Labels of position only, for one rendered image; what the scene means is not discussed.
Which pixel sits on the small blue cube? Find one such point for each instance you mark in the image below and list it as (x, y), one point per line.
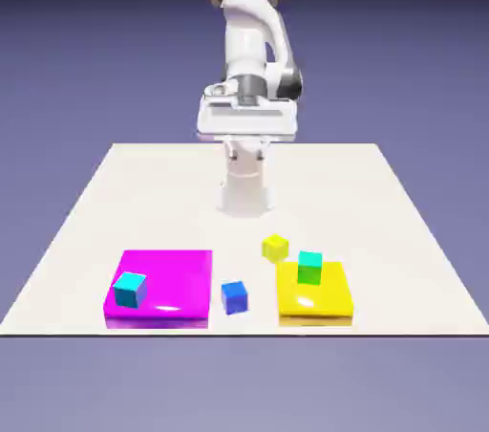
(234, 298)

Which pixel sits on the small green cube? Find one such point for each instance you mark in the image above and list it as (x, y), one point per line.
(310, 269)

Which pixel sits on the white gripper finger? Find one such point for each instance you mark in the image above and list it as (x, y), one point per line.
(233, 152)
(260, 152)

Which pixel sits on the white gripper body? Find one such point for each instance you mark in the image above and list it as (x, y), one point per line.
(248, 126)

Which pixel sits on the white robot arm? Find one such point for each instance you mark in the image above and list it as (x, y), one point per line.
(244, 19)

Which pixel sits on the large magenta box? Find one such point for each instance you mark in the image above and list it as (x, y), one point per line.
(175, 279)

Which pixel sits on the small cyan cube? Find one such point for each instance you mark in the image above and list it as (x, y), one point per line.
(130, 290)

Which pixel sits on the large yellow box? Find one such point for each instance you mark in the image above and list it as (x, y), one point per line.
(328, 298)

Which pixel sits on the small yellow cube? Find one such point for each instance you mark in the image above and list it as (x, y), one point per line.
(275, 247)

